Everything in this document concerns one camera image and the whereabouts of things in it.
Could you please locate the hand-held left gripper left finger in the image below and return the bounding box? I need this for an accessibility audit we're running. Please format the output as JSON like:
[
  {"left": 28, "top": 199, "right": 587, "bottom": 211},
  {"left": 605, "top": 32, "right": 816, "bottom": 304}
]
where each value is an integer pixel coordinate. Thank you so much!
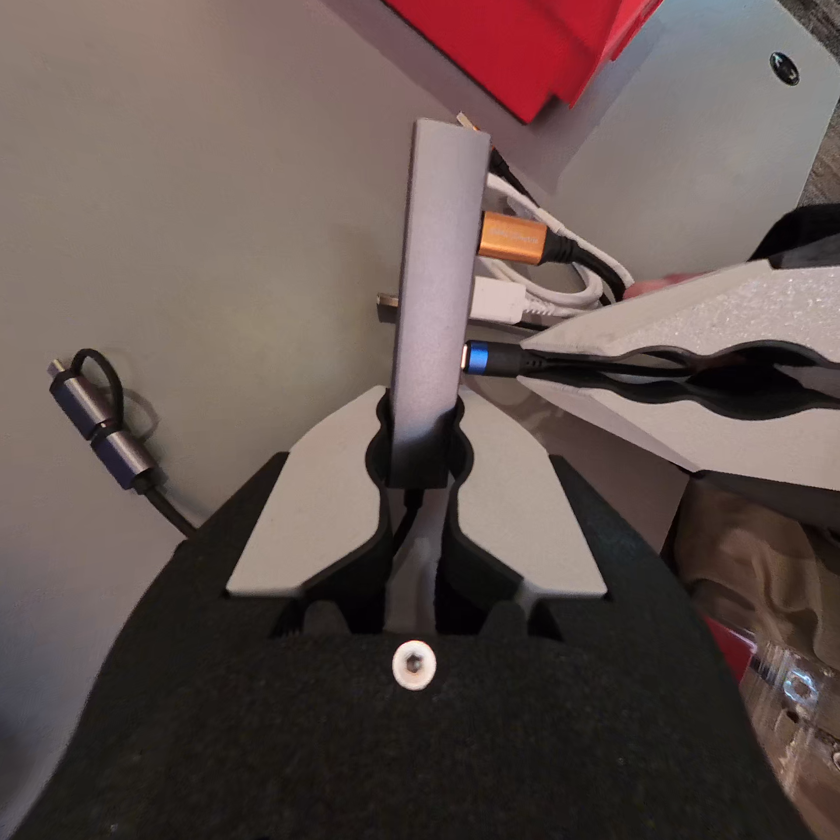
[{"left": 224, "top": 386, "right": 396, "bottom": 634}]

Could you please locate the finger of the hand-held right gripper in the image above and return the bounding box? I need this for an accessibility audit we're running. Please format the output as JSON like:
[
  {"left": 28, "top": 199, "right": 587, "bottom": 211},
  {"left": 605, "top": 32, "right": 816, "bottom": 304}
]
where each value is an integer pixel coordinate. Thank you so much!
[
  {"left": 518, "top": 364, "right": 840, "bottom": 493},
  {"left": 520, "top": 258, "right": 840, "bottom": 371}
]

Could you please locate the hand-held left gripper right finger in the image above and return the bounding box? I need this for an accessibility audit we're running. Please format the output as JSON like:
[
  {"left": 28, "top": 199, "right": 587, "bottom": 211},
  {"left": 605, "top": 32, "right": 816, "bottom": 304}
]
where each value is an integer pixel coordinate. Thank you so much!
[{"left": 434, "top": 387, "right": 608, "bottom": 634}]

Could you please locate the black cable blue ring plug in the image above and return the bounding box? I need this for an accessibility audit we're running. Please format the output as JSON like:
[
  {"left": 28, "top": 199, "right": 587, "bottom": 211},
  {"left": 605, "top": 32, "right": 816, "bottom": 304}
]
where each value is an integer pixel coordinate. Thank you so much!
[{"left": 462, "top": 340, "right": 840, "bottom": 389}]

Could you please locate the white cable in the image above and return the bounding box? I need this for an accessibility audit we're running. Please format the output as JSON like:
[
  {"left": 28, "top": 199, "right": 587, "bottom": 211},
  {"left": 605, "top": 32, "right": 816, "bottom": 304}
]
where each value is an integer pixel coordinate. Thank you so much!
[{"left": 471, "top": 174, "right": 615, "bottom": 326}]

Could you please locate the grey usb hub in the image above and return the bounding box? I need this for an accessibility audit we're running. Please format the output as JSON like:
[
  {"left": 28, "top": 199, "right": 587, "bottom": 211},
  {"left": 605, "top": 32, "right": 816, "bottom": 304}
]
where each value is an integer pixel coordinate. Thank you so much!
[{"left": 384, "top": 118, "right": 492, "bottom": 490}]

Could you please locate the grey desk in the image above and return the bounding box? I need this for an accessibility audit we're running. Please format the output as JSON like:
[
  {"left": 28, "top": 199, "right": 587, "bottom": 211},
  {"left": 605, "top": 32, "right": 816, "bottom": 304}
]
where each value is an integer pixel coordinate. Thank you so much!
[{"left": 0, "top": 0, "right": 840, "bottom": 834}]

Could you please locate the beige cloth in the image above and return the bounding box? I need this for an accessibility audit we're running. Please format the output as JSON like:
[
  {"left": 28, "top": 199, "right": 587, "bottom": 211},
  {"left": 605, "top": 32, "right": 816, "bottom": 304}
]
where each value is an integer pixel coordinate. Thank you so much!
[{"left": 675, "top": 487, "right": 840, "bottom": 660}]

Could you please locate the clear plastic item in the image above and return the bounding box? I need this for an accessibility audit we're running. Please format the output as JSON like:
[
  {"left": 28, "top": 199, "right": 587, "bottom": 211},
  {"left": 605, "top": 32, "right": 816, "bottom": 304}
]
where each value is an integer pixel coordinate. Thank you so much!
[{"left": 740, "top": 626, "right": 840, "bottom": 824}]

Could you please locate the red storage bin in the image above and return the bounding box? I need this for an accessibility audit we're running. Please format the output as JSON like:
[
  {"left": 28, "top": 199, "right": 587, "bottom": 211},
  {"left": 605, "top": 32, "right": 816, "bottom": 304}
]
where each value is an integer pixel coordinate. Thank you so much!
[{"left": 384, "top": 0, "right": 665, "bottom": 126}]

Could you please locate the black cable grey plug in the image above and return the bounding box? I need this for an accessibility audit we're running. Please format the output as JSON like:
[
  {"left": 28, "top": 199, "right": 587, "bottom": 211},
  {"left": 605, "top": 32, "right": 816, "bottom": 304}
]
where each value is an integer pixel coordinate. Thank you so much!
[{"left": 47, "top": 348, "right": 199, "bottom": 540}]

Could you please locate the thin black cable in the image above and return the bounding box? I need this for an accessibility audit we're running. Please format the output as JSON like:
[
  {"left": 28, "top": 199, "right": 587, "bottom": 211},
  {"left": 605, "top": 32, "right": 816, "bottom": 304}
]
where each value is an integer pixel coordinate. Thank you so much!
[{"left": 456, "top": 110, "right": 547, "bottom": 212}]

